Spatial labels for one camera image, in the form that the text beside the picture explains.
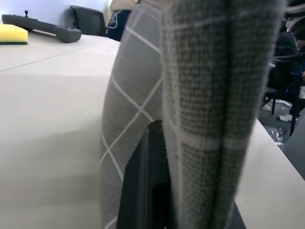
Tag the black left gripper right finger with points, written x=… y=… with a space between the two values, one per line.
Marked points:
x=239 y=220

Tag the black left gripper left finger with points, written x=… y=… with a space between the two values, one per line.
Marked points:
x=143 y=190

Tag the grey plaid fabric pouch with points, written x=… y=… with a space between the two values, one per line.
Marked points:
x=202 y=95

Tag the crinkled clear plastic wrap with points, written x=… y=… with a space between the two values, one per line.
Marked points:
x=275 y=134

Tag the person in navy garment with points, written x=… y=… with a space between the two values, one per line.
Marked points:
x=118 y=23

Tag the seated person in dark clothes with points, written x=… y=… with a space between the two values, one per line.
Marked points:
x=284 y=55

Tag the black office chair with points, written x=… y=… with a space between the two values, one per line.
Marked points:
x=90 y=20

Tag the dark grey handheld controller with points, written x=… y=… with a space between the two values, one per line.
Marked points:
x=47 y=27

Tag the yellow sponge with green base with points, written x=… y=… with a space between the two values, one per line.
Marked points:
x=12 y=33

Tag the black metal frame chair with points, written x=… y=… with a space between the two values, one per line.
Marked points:
x=295 y=102

